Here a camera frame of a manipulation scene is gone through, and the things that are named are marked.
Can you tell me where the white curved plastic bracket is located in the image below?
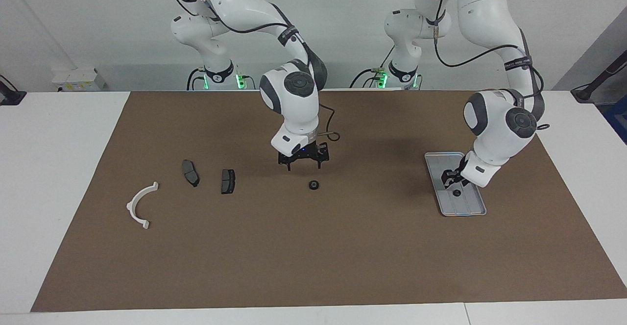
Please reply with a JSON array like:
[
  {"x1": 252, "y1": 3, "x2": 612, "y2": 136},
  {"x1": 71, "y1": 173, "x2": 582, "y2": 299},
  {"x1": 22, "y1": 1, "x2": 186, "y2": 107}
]
[{"x1": 126, "y1": 181, "x2": 160, "y2": 230}]

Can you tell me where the black cable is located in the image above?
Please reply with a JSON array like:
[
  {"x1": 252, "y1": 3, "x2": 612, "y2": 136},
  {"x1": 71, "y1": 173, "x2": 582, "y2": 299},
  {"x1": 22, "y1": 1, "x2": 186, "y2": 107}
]
[
  {"x1": 349, "y1": 67, "x2": 388, "y2": 89},
  {"x1": 171, "y1": 0, "x2": 341, "y2": 144},
  {"x1": 186, "y1": 67, "x2": 206, "y2": 91},
  {"x1": 433, "y1": 0, "x2": 551, "y2": 132}
]

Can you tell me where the grey metal tray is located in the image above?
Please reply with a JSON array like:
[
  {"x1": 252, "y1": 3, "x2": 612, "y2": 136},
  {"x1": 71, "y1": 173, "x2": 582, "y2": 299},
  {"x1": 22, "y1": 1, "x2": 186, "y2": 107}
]
[{"x1": 424, "y1": 152, "x2": 487, "y2": 217}]

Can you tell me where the white box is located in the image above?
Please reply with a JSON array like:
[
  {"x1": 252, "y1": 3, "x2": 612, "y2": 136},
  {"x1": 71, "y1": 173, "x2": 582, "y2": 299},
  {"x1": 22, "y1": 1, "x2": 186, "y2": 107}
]
[{"x1": 51, "y1": 67, "x2": 106, "y2": 92}]

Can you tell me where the blue container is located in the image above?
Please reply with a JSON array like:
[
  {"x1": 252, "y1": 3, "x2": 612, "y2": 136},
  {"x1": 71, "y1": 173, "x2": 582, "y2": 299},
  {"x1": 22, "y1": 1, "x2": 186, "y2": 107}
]
[{"x1": 603, "y1": 94, "x2": 627, "y2": 145}]

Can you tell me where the dark grey brake pad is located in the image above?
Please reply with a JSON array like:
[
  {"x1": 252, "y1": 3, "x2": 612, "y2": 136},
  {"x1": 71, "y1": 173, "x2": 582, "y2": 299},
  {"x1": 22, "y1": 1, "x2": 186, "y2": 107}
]
[
  {"x1": 220, "y1": 169, "x2": 236, "y2": 195},
  {"x1": 182, "y1": 159, "x2": 200, "y2": 188}
]

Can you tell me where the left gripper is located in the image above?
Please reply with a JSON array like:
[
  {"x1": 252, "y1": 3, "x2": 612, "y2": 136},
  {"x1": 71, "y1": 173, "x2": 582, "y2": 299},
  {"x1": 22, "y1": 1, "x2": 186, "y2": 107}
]
[{"x1": 442, "y1": 155, "x2": 471, "y2": 189}]

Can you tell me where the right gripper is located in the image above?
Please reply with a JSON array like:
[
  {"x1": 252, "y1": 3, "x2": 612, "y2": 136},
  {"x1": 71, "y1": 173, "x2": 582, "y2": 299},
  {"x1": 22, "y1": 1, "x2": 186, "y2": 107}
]
[{"x1": 278, "y1": 142, "x2": 330, "y2": 172}]

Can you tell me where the black stand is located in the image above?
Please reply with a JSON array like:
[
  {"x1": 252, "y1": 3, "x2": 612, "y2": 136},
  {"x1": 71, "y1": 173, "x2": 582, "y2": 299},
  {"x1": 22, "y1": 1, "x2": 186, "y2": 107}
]
[
  {"x1": 570, "y1": 50, "x2": 627, "y2": 104},
  {"x1": 0, "y1": 74, "x2": 27, "y2": 106}
]

